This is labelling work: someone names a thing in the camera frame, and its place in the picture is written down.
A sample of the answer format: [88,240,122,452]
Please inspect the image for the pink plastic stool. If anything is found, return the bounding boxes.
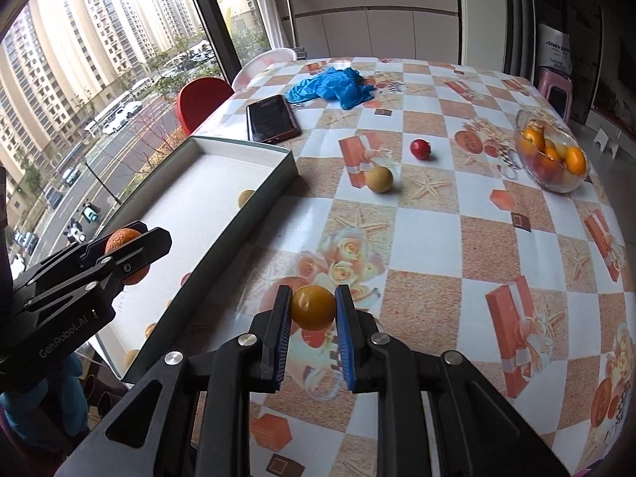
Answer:
[537,68,573,121]

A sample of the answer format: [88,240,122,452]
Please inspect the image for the metal pole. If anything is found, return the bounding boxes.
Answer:
[283,0,297,48]

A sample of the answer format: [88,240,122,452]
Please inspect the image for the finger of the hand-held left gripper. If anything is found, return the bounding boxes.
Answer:
[12,221,149,294]
[22,227,173,319]

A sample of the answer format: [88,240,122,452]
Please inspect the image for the clear glass bowl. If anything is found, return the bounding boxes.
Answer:
[515,108,591,194]

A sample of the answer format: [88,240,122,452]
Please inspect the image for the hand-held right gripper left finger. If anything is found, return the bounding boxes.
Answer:
[60,285,293,477]

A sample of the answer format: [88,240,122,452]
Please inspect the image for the red plastic chair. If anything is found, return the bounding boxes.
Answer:
[177,78,234,136]

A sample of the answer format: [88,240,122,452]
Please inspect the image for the blue crumpled gloves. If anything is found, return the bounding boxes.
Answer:
[284,66,374,110]

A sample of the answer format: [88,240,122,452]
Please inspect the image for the white plastic chair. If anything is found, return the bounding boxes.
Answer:
[231,48,298,91]

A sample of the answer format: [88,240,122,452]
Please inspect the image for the white folded card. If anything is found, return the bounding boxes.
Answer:
[593,128,624,156]

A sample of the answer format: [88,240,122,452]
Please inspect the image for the grey tray box white inside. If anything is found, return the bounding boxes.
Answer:
[87,135,299,383]

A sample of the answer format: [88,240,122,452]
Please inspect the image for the black smartphone red case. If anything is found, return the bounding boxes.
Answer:
[246,94,302,145]

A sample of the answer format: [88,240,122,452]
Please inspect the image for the white printed carton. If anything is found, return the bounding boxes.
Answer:
[537,22,572,78]

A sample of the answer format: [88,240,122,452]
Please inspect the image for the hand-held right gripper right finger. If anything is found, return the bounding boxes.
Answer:
[335,284,570,477]

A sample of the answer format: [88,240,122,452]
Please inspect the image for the large orange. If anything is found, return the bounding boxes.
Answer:
[104,227,151,286]

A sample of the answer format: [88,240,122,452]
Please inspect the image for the white cabinet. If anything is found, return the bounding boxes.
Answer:
[275,0,463,65]

